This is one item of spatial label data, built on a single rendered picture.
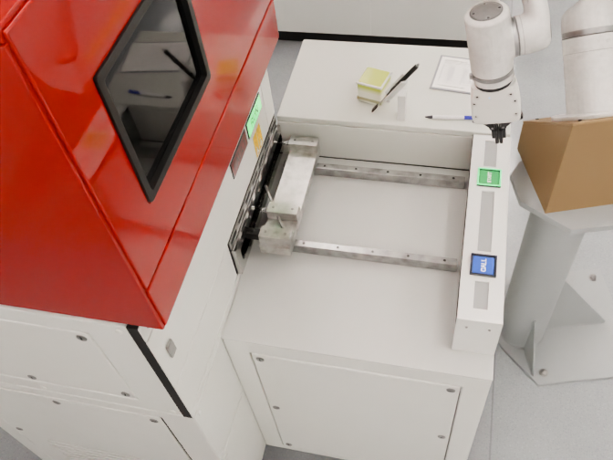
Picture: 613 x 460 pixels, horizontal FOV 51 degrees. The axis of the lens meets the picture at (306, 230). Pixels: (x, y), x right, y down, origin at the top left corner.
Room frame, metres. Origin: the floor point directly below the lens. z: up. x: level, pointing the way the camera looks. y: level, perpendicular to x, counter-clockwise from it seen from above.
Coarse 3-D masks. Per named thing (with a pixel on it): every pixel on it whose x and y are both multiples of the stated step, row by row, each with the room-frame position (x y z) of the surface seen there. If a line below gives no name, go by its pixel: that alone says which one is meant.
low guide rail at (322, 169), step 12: (324, 168) 1.22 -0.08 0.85; (336, 168) 1.22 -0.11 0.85; (348, 168) 1.21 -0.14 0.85; (360, 168) 1.20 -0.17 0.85; (372, 168) 1.19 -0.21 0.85; (372, 180) 1.18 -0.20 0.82; (384, 180) 1.17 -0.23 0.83; (396, 180) 1.16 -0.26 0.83; (408, 180) 1.14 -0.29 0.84; (420, 180) 1.13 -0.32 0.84; (432, 180) 1.12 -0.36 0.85; (444, 180) 1.11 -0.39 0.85; (456, 180) 1.11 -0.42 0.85
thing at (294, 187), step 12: (288, 156) 1.26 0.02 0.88; (300, 156) 1.25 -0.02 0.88; (312, 156) 1.25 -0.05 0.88; (288, 168) 1.22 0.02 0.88; (300, 168) 1.21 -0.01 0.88; (312, 168) 1.20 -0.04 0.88; (288, 180) 1.17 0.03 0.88; (300, 180) 1.17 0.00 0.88; (276, 192) 1.14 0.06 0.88; (288, 192) 1.13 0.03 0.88; (300, 192) 1.12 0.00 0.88; (300, 204) 1.08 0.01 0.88; (300, 216) 1.05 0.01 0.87; (288, 228) 1.01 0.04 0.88; (264, 252) 0.97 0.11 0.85; (276, 252) 0.95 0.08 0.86; (288, 252) 0.94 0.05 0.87
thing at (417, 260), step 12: (300, 240) 0.99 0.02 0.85; (300, 252) 0.97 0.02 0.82; (312, 252) 0.96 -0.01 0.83; (324, 252) 0.95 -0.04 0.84; (336, 252) 0.94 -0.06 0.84; (348, 252) 0.93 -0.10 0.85; (360, 252) 0.92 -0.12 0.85; (372, 252) 0.92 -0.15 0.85; (384, 252) 0.91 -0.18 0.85; (396, 252) 0.91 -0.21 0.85; (396, 264) 0.89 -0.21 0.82; (408, 264) 0.88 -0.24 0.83; (420, 264) 0.87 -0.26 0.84; (432, 264) 0.86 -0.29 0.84; (444, 264) 0.85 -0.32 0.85; (456, 264) 0.84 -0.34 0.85
